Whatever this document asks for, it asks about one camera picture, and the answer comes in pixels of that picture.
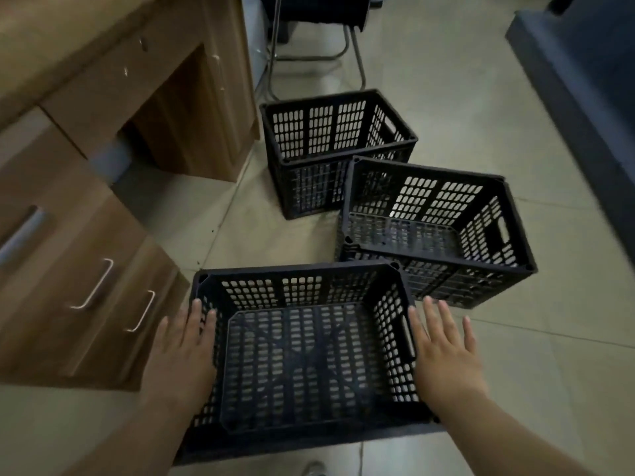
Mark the person's right hand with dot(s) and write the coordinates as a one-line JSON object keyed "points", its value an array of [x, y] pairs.
{"points": [[446, 366]]}

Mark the person's left hand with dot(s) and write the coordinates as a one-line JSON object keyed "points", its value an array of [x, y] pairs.
{"points": [[181, 366]]}

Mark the black plastic crate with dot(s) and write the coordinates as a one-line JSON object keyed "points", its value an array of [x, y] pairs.
{"points": [[307, 160], [297, 443], [436, 257]]}

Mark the person's left forearm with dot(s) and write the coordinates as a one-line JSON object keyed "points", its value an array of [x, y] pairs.
{"points": [[134, 441]]}

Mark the person's right forearm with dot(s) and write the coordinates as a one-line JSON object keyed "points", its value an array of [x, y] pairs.
{"points": [[496, 436]]}

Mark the grey shoe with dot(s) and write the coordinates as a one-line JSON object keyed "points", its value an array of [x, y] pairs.
{"points": [[315, 469]]}

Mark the brown wooden desk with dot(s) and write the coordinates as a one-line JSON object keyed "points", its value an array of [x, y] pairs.
{"points": [[74, 232]]}

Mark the dark blue sofa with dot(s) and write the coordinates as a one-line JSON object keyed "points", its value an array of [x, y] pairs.
{"points": [[595, 94]]}

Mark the black chair with chrome frame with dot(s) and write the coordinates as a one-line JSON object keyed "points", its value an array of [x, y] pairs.
{"points": [[317, 4]]}

